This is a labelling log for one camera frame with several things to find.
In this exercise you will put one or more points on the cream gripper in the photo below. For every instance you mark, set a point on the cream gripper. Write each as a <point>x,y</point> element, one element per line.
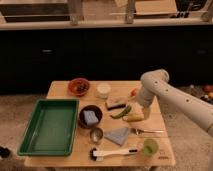
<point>140,112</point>

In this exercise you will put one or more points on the yellow banana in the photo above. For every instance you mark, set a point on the yellow banana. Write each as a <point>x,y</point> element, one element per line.
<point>132,118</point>

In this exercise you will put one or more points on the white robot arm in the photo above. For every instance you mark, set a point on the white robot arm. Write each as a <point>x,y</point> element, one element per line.
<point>155,83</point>

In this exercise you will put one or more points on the white cup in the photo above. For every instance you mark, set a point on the white cup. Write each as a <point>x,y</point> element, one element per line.
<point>103,90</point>

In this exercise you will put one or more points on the green plastic cup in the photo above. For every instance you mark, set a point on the green plastic cup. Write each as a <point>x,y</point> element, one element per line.
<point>150,147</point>

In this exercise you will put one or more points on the small metal cup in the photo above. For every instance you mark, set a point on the small metal cup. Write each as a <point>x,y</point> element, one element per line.
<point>96,135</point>

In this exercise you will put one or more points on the green pepper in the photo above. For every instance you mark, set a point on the green pepper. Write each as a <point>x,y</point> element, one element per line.
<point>124,112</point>

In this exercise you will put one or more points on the red tomato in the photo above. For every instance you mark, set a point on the red tomato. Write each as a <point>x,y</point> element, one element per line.
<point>134,92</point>

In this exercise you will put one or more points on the metal fork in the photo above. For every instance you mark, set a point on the metal fork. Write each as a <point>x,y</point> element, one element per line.
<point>141,131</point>

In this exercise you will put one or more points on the black and tan sponge block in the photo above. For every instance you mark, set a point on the black and tan sponge block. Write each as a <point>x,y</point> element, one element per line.
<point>115,103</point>

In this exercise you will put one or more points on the blue grey cloth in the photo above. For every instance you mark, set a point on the blue grey cloth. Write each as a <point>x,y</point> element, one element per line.
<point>117,136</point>

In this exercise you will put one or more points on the dark brown bowl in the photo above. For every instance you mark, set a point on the dark brown bowl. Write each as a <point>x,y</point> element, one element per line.
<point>98,114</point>

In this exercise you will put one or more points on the blue sponge in bowl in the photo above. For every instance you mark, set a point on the blue sponge in bowl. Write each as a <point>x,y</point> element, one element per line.
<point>90,117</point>

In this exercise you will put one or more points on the orange bowl with dark items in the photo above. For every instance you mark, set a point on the orange bowl with dark items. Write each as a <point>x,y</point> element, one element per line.
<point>78,86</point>

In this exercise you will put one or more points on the green plastic tray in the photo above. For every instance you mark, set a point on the green plastic tray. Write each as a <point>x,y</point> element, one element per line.
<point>51,128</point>

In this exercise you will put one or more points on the dark cabinet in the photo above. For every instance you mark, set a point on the dark cabinet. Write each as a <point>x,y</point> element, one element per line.
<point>31,59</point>

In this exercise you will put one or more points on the black object on floor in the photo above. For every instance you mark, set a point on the black object on floor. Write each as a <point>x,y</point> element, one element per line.
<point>4,152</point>

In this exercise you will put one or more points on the white handled black brush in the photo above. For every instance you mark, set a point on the white handled black brush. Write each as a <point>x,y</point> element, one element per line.
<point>96,154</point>

